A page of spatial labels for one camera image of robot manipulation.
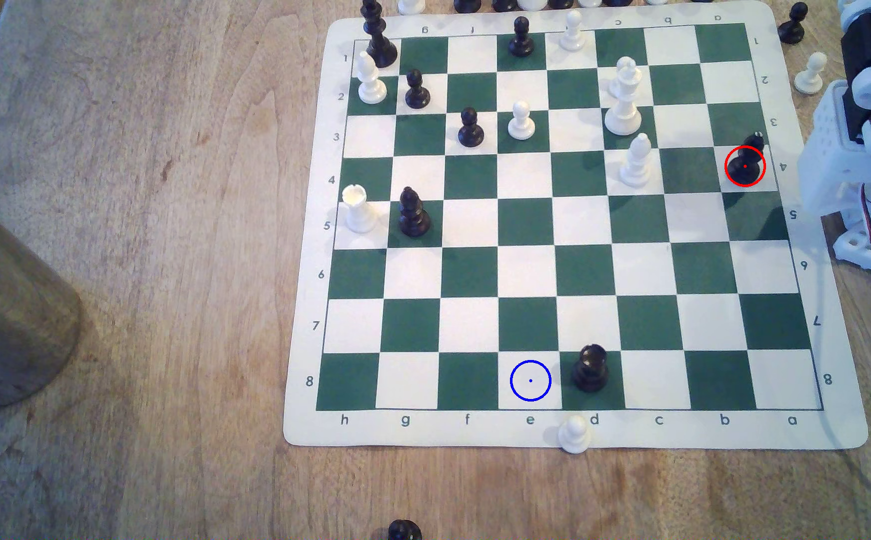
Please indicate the black pawn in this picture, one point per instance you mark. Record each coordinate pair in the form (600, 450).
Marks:
(744, 169)

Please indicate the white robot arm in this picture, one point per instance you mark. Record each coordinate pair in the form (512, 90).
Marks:
(833, 150)

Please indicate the black bishop chess piece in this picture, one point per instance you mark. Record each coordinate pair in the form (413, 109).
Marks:
(413, 217)

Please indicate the green white chess mat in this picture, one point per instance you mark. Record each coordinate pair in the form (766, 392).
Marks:
(525, 270)

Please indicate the white rook chess piece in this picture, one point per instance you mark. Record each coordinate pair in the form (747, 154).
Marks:
(360, 214)

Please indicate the black pawn chess piece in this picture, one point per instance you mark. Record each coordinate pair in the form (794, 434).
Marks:
(521, 43)
(471, 133)
(417, 94)
(792, 30)

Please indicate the white pawn chess piece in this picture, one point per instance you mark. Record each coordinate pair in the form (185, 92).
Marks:
(810, 79)
(573, 37)
(522, 126)
(575, 436)

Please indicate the black rook chess piece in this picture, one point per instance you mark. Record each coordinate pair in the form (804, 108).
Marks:
(590, 371)

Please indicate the white bishop chess piece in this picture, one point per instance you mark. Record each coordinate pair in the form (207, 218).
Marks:
(636, 169)
(370, 84)

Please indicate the black king chess piece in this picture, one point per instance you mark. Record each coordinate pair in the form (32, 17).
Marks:
(379, 45)

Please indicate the white queen chess piece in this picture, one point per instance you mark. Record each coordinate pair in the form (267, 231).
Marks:
(623, 112)

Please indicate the brown cylindrical container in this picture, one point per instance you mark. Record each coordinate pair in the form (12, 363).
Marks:
(8, 315)

